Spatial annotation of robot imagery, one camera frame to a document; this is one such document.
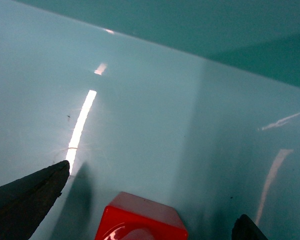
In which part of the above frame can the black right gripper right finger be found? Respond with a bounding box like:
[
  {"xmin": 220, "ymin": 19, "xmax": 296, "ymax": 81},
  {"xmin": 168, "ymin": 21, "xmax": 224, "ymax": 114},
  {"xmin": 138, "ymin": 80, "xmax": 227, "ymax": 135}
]
[{"xmin": 231, "ymin": 214, "xmax": 268, "ymax": 240}]

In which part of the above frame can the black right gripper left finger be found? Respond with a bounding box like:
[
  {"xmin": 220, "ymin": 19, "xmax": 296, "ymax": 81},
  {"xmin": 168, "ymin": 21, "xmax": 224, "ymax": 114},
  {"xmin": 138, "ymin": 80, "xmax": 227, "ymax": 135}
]
[{"xmin": 0, "ymin": 160, "xmax": 70, "ymax": 240}]

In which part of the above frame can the red block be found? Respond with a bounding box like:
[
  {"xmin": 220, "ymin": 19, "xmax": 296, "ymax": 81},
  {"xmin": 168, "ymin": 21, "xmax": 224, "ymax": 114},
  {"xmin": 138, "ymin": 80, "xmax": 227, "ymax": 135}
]
[{"xmin": 95, "ymin": 192, "xmax": 189, "ymax": 240}]

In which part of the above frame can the light teal plastic box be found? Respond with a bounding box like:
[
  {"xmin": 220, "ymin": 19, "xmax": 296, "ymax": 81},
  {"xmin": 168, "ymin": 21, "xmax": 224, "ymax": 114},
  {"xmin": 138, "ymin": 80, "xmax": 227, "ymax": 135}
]
[{"xmin": 0, "ymin": 0, "xmax": 300, "ymax": 240}]

